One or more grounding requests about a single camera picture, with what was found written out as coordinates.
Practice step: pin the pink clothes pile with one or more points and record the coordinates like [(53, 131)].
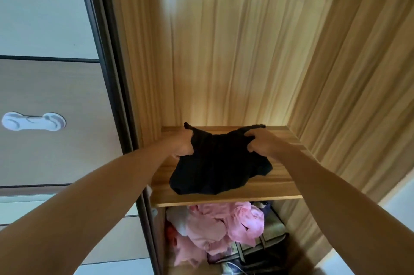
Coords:
[(275, 229)]

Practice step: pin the black long-sleeve shirt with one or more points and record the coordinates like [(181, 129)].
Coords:
[(220, 168)]

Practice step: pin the person's right hand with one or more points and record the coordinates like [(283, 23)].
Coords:
[(263, 144)]

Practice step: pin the person's right forearm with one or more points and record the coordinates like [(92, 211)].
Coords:
[(349, 213)]

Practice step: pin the frosted wardrobe sliding door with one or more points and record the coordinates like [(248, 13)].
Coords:
[(48, 9)]

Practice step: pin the person's left hand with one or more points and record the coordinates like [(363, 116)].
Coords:
[(183, 147)]

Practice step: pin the pink fabric bundle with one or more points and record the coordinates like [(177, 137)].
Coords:
[(210, 226)]

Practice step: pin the wooden wardrobe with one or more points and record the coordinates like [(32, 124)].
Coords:
[(258, 58)]

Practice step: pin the person's left forearm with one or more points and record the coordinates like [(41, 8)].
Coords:
[(81, 213)]

